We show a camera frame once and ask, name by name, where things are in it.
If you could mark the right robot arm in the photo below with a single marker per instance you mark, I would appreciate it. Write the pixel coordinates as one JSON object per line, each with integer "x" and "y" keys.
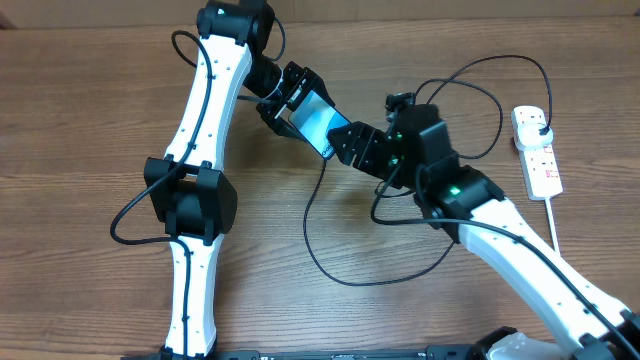
{"x": 416, "y": 153}

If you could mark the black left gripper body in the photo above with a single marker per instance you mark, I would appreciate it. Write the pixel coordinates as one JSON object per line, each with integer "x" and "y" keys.
{"x": 295, "y": 83}

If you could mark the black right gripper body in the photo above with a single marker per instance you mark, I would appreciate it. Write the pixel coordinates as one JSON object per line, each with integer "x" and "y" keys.
{"x": 376, "y": 157}

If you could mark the Samsung Galaxy smartphone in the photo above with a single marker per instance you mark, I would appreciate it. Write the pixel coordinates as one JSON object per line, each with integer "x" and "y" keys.
{"x": 314, "y": 118}

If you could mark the white power strip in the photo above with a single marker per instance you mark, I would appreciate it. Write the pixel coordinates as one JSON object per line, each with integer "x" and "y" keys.
{"x": 539, "y": 165}

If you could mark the white charger plug adapter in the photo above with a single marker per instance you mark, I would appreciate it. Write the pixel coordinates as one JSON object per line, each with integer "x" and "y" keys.
{"x": 529, "y": 136}

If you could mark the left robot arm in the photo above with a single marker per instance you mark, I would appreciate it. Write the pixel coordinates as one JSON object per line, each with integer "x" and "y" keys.
{"x": 189, "y": 191}

